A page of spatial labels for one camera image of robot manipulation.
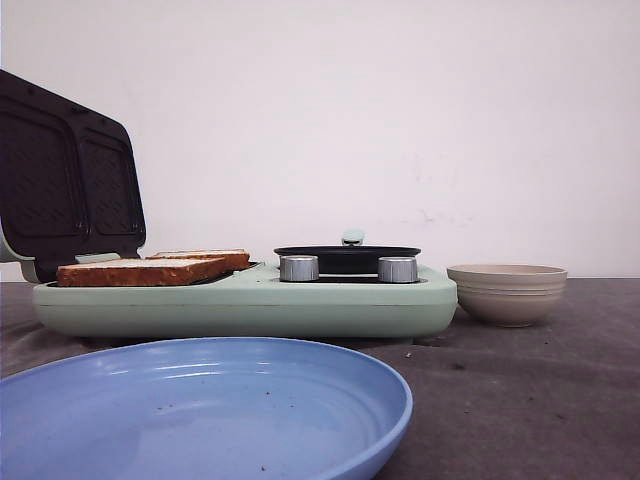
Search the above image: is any white bread slice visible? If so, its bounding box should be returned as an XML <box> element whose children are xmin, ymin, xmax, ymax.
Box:
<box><xmin>57</xmin><ymin>258</ymin><xmax>226</xmax><ymax>287</ymax></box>
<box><xmin>148</xmin><ymin>248</ymin><xmax>251</xmax><ymax>271</ymax></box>

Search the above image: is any beige ribbed bowl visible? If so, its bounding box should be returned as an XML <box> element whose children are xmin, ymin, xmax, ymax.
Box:
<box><xmin>447</xmin><ymin>264</ymin><xmax>568</xmax><ymax>327</ymax></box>

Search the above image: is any mint green sandwich maker lid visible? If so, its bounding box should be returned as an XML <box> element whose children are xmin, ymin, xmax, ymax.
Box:
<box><xmin>1</xmin><ymin>71</ymin><xmax>146</xmax><ymax>283</ymax></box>

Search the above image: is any mint green breakfast maker base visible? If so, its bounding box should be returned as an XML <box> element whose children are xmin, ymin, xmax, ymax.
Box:
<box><xmin>33</xmin><ymin>263</ymin><xmax>457</xmax><ymax>338</ymax></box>

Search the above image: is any small black frying pan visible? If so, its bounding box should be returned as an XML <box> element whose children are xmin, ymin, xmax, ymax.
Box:
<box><xmin>274</xmin><ymin>230</ymin><xmax>421</xmax><ymax>275</ymax></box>

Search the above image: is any left silver control knob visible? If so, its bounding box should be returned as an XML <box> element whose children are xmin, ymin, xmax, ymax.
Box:
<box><xmin>279</xmin><ymin>255</ymin><xmax>319</xmax><ymax>283</ymax></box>

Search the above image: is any silver control knob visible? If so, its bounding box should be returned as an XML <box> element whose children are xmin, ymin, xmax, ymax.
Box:
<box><xmin>279</xmin><ymin>255</ymin><xmax>319</xmax><ymax>283</ymax></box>
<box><xmin>377</xmin><ymin>256</ymin><xmax>419</xmax><ymax>284</ymax></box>

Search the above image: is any right silver control knob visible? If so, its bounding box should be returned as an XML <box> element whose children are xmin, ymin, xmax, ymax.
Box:
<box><xmin>377</xmin><ymin>256</ymin><xmax>419</xmax><ymax>284</ymax></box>

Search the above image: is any blue plate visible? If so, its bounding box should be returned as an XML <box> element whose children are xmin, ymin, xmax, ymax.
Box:
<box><xmin>1</xmin><ymin>338</ymin><xmax>413</xmax><ymax>479</ymax></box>

